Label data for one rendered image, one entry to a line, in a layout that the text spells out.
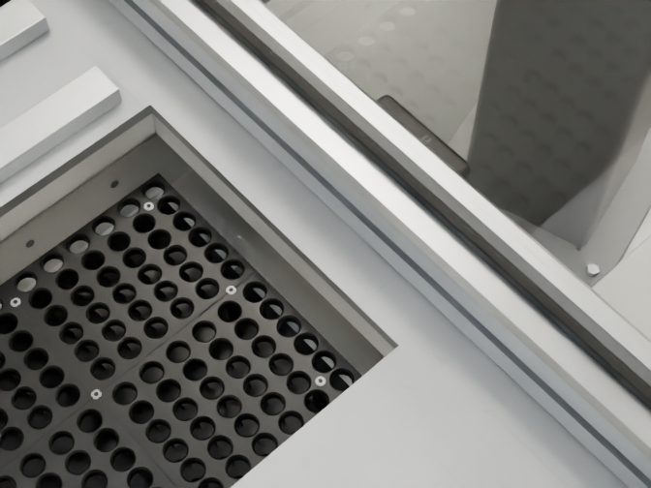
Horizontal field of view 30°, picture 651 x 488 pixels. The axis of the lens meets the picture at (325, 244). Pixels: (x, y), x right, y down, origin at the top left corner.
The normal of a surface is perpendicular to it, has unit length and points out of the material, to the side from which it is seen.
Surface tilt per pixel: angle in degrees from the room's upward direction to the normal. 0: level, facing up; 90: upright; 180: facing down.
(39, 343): 0
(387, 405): 0
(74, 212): 90
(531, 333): 0
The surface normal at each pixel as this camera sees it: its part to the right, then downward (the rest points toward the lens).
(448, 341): 0.00, -0.50
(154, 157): 0.67, 0.64
